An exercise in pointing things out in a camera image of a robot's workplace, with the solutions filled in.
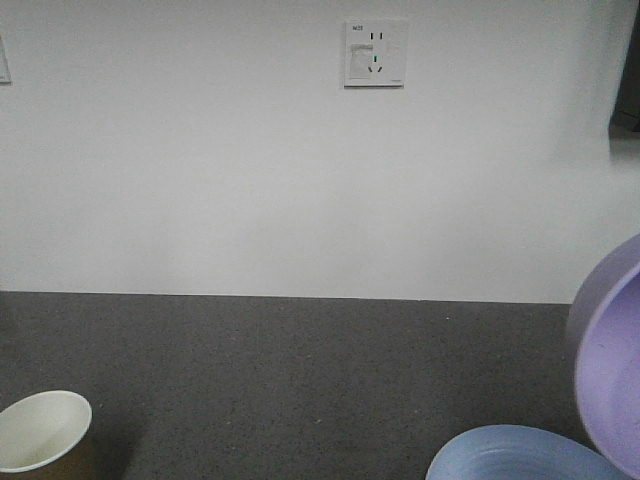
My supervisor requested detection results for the light blue plastic plate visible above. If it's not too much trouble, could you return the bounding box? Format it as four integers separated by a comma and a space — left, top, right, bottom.
426, 424, 628, 480

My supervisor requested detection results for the brown paper cup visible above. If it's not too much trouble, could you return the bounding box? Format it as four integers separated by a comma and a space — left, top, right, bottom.
1, 390, 98, 479

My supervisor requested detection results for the dark object at right edge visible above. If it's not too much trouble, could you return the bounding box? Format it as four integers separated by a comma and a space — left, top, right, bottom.
608, 1, 639, 136

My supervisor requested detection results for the white wall power socket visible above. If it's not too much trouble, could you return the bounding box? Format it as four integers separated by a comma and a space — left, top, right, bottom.
343, 18, 409, 89

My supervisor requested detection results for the purple plastic bowl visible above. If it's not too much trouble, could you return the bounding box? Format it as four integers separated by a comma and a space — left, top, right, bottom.
566, 235, 639, 479

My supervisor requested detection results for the white wall switch plate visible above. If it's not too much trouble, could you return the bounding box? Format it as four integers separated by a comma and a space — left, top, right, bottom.
0, 37, 12, 85

